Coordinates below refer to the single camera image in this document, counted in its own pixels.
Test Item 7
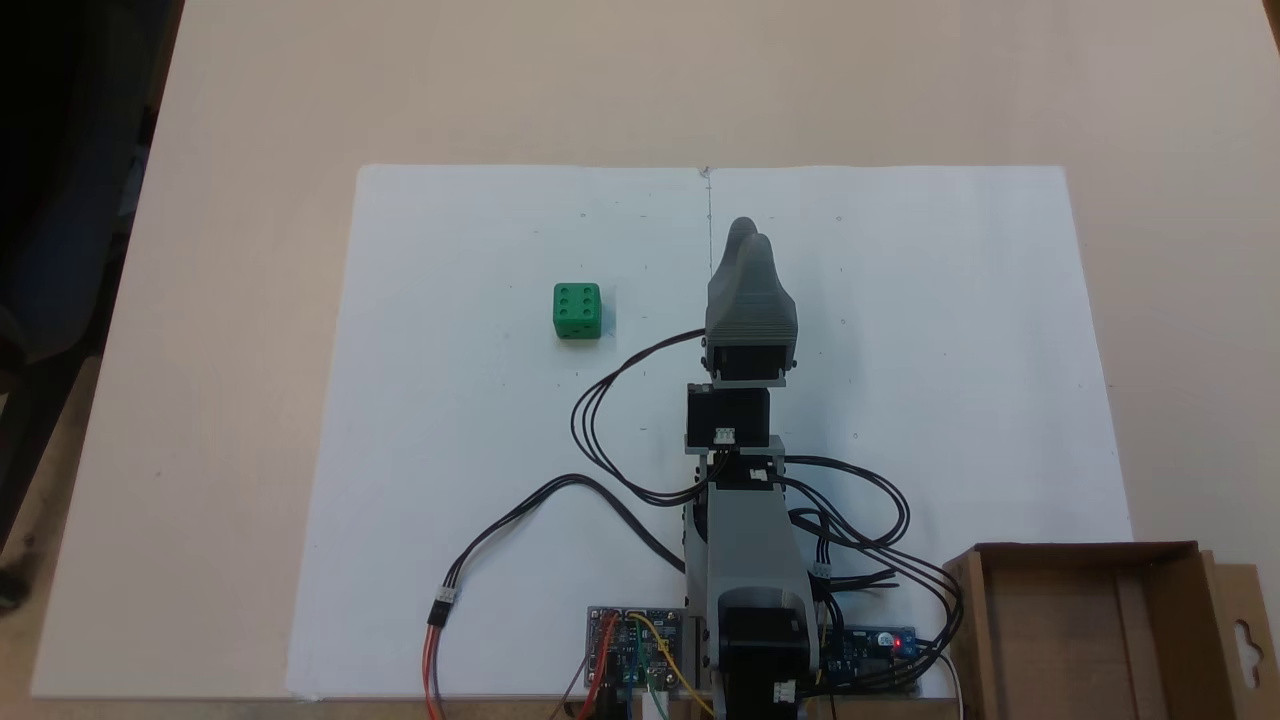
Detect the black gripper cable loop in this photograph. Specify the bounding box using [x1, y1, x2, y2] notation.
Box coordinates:
[570, 328, 715, 507]

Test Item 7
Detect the white paper sheet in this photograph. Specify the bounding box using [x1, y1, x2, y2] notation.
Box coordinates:
[705, 165, 1136, 701]
[285, 165, 713, 701]

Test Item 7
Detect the circuit board with coloured wires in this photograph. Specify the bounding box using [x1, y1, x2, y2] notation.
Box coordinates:
[587, 606, 693, 693]

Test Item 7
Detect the green die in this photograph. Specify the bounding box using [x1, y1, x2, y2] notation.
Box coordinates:
[552, 283, 603, 341]

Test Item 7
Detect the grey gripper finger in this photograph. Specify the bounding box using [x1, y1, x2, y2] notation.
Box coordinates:
[712, 217, 761, 293]
[748, 235, 785, 291]

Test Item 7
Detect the yellow wire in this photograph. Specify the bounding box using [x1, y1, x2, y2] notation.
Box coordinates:
[628, 612, 715, 719]

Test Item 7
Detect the brown cardboard box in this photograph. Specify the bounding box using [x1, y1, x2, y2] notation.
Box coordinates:
[943, 541, 1280, 720]

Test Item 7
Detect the blue circuit board red LED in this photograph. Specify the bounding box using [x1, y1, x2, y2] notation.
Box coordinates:
[820, 625, 923, 693]

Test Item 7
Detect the black cable bundle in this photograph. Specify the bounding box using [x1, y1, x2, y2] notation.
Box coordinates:
[775, 455, 966, 693]

